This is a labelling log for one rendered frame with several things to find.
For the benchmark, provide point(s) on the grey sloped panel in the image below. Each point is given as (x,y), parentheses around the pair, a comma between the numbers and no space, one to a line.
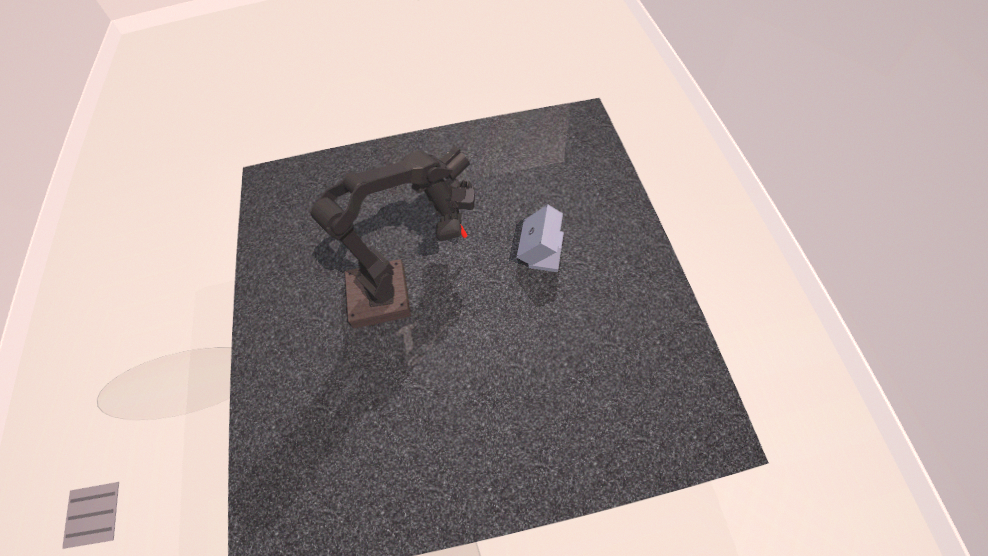
(541,239)

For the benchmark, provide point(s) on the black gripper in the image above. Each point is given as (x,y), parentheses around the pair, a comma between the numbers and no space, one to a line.
(450,222)

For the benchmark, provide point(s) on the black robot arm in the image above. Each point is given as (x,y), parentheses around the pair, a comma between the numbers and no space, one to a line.
(425,172)

